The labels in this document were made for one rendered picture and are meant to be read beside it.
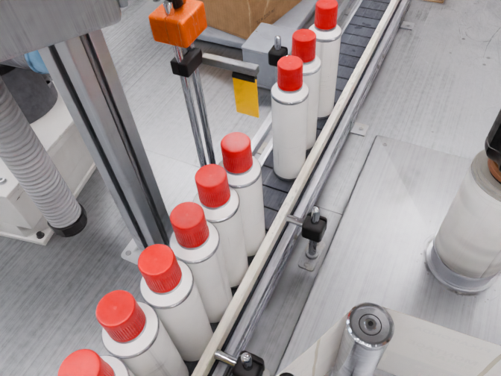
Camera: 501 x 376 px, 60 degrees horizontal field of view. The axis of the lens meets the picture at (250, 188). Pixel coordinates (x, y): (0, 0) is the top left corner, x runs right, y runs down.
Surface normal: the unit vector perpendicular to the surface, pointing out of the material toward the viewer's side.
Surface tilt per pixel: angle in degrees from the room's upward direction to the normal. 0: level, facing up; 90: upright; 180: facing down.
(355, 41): 0
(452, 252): 88
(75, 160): 90
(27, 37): 90
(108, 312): 2
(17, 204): 90
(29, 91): 70
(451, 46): 0
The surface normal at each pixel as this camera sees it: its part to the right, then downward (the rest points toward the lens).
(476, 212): -0.84, 0.43
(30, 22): 0.49, 0.65
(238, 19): -0.60, 0.64
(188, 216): -0.10, -0.66
